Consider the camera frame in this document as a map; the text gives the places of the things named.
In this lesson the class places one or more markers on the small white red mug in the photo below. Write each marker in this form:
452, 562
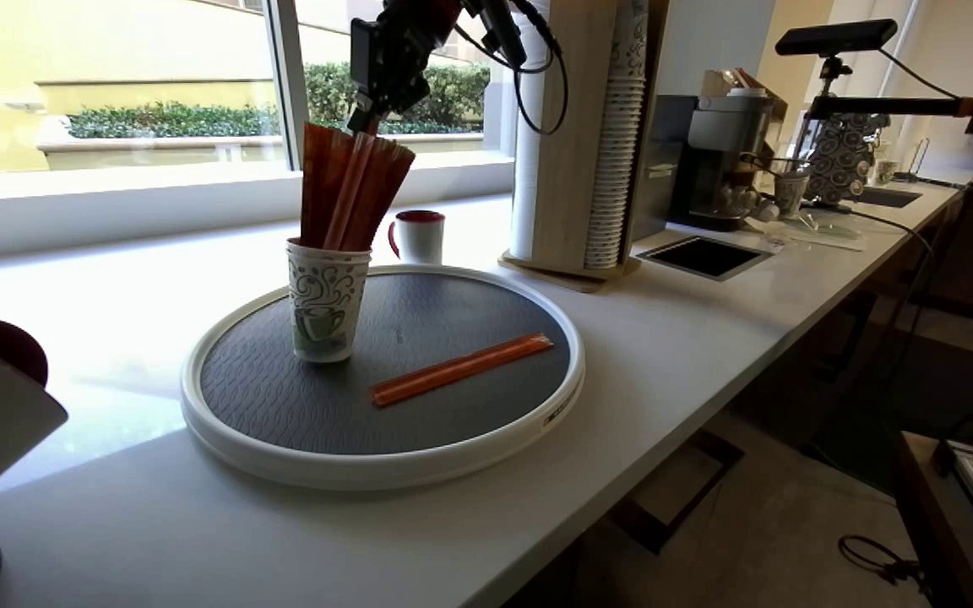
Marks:
415, 234

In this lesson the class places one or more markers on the bunch of orange packets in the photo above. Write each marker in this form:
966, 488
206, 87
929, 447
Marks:
349, 182

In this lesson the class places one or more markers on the wooden cup dispenser stand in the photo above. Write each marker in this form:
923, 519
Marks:
563, 128

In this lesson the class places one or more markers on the round grey white tray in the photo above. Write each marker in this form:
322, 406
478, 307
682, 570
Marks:
266, 413

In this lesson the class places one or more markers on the black camera on stand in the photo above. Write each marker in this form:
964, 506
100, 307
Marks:
831, 43

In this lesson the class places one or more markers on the coffee machine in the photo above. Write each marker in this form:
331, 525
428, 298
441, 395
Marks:
699, 154

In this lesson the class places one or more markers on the orange packet lying on tray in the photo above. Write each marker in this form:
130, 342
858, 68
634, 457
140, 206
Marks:
458, 370

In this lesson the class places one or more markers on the patterned paper coffee cup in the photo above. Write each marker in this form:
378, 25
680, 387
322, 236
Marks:
325, 298

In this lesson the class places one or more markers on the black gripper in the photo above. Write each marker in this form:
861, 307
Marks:
389, 56

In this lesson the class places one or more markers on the glass jar on counter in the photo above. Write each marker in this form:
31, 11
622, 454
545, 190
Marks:
836, 158

